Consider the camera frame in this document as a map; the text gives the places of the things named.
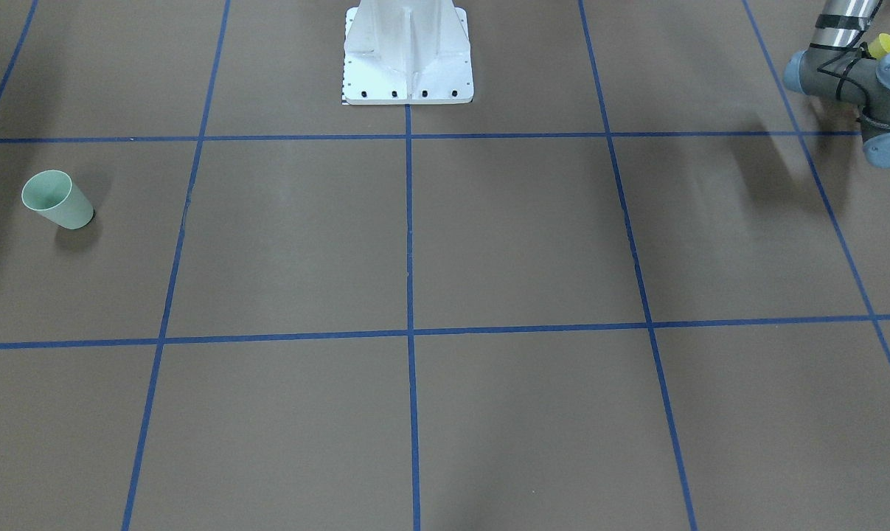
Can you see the yellow plastic cup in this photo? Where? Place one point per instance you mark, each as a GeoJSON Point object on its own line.
{"type": "Point", "coordinates": [879, 47]}

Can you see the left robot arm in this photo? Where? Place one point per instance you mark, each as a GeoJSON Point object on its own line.
{"type": "Point", "coordinates": [839, 64]}

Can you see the green plastic cup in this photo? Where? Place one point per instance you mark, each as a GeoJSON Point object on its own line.
{"type": "Point", "coordinates": [54, 195]}

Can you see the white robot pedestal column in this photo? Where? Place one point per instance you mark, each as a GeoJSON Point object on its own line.
{"type": "Point", "coordinates": [407, 53]}

